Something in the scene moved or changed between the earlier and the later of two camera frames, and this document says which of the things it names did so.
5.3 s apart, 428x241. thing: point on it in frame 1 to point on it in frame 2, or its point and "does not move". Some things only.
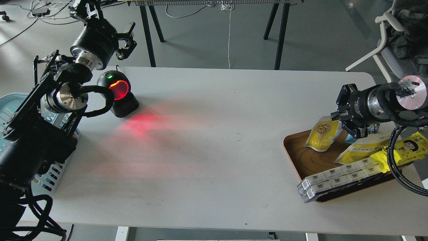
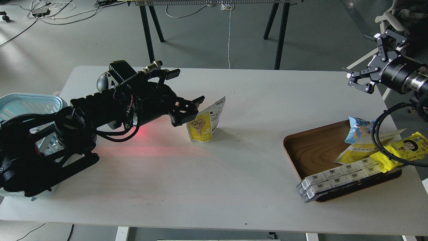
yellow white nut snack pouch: [324, 131] to [201, 129]
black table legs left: [147, 32] does not move
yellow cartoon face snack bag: [413, 148] does not move
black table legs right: [282, 31] does not move
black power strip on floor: [41, 12] does not move
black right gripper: [360, 108] to [403, 75]
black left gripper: [98, 42] to [140, 96]
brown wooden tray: [308, 163] does not move
